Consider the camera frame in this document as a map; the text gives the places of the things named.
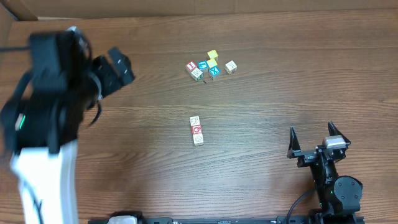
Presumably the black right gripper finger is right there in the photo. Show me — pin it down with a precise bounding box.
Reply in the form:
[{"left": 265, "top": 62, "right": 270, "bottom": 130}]
[
  {"left": 287, "top": 127, "right": 302, "bottom": 158},
  {"left": 328, "top": 121, "right": 342, "bottom": 136}
]

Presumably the plain wooden block green side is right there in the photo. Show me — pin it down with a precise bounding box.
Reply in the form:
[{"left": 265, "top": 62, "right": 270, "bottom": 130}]
[{"left": 190, "top": 116, "right": 200, "bottom": 126}]

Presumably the yellow framed wooden block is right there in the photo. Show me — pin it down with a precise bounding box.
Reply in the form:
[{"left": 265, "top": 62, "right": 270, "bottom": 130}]
[{"left": 193, "top": 133, "right": 204, "bottom": 146}]

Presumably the red O wooden block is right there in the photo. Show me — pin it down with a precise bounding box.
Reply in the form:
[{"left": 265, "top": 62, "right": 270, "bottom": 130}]
[{"left": 191, "top": 124, "right": 202, "bottom": 135}]

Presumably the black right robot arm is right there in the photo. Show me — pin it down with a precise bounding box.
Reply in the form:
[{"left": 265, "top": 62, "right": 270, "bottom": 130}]
[{"left": 284, "top": 121, "right": 364, "bottom": 223}]

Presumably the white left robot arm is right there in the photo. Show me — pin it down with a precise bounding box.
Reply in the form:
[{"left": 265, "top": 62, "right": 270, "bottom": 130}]
[{"left": 1, "top": 47, "right": 134, "bottom": 223}]

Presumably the red I wooden block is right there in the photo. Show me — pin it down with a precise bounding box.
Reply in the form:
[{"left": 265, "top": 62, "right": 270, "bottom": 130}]
[{"left": 185, "top": 61, "right": 197, "bottom": 73}]

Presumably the green C wooden block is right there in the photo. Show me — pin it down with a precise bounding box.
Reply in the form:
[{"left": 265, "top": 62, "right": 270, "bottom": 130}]
[{"left": 190, "top": 68, "right": 203, "bottom": 82}]

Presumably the blue L wooden block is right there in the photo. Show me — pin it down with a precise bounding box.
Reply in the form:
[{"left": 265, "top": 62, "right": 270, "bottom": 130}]
[{"left": 197, "top": 60, "right": 209, "bottom": 73}]

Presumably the yellow top middle block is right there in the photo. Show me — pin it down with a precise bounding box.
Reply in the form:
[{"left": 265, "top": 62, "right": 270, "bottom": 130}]
[{"left": 206, "top": 58, "right": 218, "bottom": 68}]

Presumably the plain wooden block red print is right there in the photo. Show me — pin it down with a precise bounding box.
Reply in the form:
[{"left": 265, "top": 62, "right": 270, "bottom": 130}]
[{"left": 225, "top": 60, "right": 237, "bottom": 75}]

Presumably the blue X wooden block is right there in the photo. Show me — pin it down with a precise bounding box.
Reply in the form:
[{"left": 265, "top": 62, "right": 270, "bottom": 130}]
[{"left": 209, "top": 66, "right": 221, "bottom": 80}]

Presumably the yellow top far block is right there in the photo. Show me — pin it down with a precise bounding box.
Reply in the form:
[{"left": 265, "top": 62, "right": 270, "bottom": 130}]
[{"left": 207, "top": 50, "right": 218, "bottom": 61}]

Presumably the brown cardboard backdrop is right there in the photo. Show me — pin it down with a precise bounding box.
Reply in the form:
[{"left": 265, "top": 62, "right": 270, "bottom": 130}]
[{"left": 1, "top": 0, "right": 397, "bottom": 21}]

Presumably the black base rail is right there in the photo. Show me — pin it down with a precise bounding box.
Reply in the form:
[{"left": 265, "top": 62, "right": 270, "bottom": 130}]
[{"left": 88, "top": 210, "right": 366, "bottom": 224}]

